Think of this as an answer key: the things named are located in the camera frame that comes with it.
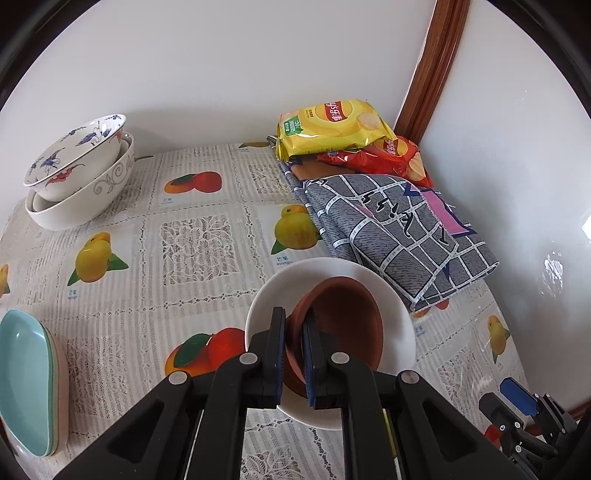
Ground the brown clay bowl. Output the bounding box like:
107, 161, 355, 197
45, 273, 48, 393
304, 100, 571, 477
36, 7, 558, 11
285, 276, 385, 398

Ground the small white bowl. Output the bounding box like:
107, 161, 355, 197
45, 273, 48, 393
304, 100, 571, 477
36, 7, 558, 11
245, 258, 416, 431

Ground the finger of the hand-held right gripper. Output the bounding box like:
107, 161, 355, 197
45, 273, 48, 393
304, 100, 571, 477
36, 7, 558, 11
479, 392, 522, 432
500, 377, 540, 416

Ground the blue square plate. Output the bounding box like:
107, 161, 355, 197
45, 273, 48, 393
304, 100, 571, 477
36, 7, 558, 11
0, 309, 55, 456

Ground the fruit print tablecloth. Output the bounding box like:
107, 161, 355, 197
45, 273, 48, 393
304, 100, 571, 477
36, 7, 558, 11
0, 141, 532, 480

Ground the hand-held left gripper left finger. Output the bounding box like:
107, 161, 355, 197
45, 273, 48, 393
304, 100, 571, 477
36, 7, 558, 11
53, 307, 288, 480

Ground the green square plate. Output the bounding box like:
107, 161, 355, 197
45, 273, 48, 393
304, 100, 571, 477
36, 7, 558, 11
44, 330, 60, 455

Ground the grey checked cloth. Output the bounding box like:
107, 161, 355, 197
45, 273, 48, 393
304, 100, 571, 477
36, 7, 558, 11
268, 136, 500, 312

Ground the medium white bowl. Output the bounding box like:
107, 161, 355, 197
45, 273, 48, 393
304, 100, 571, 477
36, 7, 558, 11
30, 137, 133, 214

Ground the yellow chip bag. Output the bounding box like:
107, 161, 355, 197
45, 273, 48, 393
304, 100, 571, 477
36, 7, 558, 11
276, 99, 397, 162

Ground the red chip bag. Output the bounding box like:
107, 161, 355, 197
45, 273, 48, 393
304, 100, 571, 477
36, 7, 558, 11
316, 135, 435, 188

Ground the brown wooden door frame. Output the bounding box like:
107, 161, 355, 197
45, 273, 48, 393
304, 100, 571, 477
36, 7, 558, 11
393, 0, 472, 148

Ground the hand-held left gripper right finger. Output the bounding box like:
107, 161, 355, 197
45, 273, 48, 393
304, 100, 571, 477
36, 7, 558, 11
301, 310, 539, 480

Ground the large white bowl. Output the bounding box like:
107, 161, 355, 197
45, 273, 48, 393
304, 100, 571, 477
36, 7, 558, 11
25, 136, 136, 230

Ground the blue patterned porcelain bowl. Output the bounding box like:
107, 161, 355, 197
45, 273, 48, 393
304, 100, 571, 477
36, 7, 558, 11
24, 114, 127, 201

